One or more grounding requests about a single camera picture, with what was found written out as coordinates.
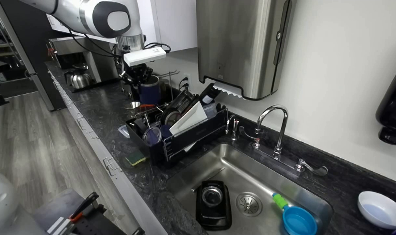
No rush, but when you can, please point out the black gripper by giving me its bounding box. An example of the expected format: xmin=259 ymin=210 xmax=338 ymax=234
xmin=123 ymin=63 xmax=161 ymax=89

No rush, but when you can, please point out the blue steel mug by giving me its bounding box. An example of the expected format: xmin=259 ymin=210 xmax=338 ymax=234
xmin=138 ymin=76 xmax=162 ymax=106

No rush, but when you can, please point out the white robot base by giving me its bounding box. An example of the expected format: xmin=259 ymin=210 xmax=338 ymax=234
xmin=0 ymin=168 xmax=19 ymax=235

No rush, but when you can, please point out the black dish rack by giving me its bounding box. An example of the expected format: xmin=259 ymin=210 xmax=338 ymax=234
xmin=124 ymin=82 xmax=228 ymax=166

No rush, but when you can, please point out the stainless steel sink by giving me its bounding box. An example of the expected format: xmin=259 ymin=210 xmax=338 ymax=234
xmin=172 ymin=142 xmax=336 ymax=235

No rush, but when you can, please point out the metal sink drain strainer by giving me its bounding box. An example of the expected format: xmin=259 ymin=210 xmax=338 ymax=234
xmin=235 ymin=191 xmax=264 ymax=217

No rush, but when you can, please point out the stainless steel kettle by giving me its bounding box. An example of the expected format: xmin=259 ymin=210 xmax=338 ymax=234
xmin=65 ymin=64 xmax=94 ymax=91

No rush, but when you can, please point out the white plastic container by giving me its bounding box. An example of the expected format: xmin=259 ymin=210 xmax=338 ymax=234
xmin=116 ymin=124 xmax=130 ymax=138

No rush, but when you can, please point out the white cutting board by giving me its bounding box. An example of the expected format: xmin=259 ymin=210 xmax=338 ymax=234
xmin=168 ymin=101 xmax=209 ymax=137

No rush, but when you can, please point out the green yellow sponge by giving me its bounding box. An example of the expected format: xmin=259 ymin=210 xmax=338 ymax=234
xmin=124 ymin=149 xmax=147 ymax=167

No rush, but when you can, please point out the stainless paper towel dispenser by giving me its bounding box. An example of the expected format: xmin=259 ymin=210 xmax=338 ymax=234
xmin=195 ymin=0 xmax=293 ymax=101

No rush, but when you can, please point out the chrome gooseneck faucet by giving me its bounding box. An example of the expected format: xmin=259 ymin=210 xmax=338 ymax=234
xmin=253 ymin=103 xmax=290 ymax=161

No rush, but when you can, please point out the white ceramic bowl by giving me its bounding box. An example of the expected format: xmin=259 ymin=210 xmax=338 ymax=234
xmin=357 ymin=188 xmax=396 ymax=230

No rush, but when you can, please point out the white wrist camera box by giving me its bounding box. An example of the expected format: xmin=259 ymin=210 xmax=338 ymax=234
xmin=123 ymin=44 xmax=168 ymax=68

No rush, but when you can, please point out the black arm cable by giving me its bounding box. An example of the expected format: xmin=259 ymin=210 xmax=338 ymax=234
xmin=65 ymin=27 xmax=172 ymax=58

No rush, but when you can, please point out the metal drawer handle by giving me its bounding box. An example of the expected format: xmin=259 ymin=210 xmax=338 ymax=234
xmin=103 ymin=158 xmax=120 ymax=176

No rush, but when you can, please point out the green ribbed brush handle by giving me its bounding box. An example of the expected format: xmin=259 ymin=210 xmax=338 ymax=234
xmin=270 ymin=193 xmax=291 ymax=210

